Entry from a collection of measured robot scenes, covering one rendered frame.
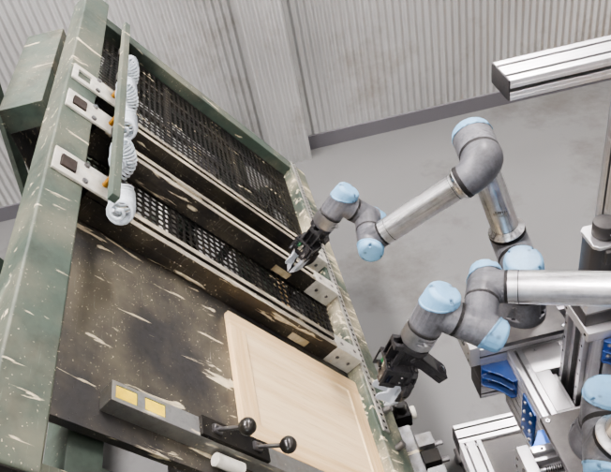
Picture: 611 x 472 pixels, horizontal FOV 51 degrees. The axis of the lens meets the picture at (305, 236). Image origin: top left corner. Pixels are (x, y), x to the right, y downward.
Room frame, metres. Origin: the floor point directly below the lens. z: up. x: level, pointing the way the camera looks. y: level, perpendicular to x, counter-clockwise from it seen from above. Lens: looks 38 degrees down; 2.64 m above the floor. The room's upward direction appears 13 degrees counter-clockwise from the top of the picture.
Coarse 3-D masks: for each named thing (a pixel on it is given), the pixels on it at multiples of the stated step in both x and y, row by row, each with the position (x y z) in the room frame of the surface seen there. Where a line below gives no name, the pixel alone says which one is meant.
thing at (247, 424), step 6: (240, 420) 0.83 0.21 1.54; (246, 420) 0.82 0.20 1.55; (252, 420) 0.82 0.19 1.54; (216, 426) 0.87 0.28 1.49; (222, 426) 0.86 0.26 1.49; (228, 426) 0.85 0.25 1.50; (234, 426) 0.84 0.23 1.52; (240, 426) 0.81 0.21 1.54; (246, 426) 0.81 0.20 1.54; (252, 426) 0.81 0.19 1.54; (216, 432) 0.86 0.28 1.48; (222, 432) 0.86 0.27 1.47; (240, 432) 0.81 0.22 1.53; (246, 432) 0.80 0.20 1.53; (252, 432) 0.80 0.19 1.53
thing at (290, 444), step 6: (282, 438) 0.83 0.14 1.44; (288, 438) 0.83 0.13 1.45; (294, 438) 0.83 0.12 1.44; (252, 444) 0.87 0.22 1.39; (258, 444) 0.87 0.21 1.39; (264, 444) 0.86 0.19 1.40; (270, 444) 0.85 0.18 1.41; (276, 444) 0.84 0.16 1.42; (282, 444) 0.82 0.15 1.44; (288, 444) 0.81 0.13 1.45; (294, 444) 0.82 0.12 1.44; (258, 450) 0.86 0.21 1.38; (282, 450) 0.81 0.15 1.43; (288, 450) 0.81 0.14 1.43; (294, 450) 0.81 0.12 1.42
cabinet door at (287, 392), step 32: (256, 352) 1.24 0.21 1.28; (288, 352) 1.32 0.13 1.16; (256, 384) 1.12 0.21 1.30; (288, 384) 1.18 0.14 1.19; (320, 384) 1.27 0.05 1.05; (352, 384) 1.35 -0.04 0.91; (256, 416) 1.00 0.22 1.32; (288, 416) 1.06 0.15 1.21; (320, 416) 1.13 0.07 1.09; (352, 416) 1.20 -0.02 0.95; (320, 448) 1.00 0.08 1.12; (352, 448) 1.07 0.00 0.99
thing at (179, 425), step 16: (112, 384) 0.87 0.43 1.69; (112, 400) 0.83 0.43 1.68; (144, 400) 0.87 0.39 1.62; (128, 416) 0.84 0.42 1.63; (144, 416) 0.84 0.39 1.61; (160, 416) 0.85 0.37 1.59; (176, 416) 0.87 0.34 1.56; (192, 416) 0.88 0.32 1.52; (160, 432) 0.84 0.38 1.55; (176, 432) 0.84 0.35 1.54; (192, 432) 0.84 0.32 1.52; (208, 448) 0.84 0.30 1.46; (224, 448) 0.84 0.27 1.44; (256, 464) 0.85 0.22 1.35; (272, 464) 0.85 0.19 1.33; (288, 464) 0.87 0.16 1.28; (304, 464) 0.90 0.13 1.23
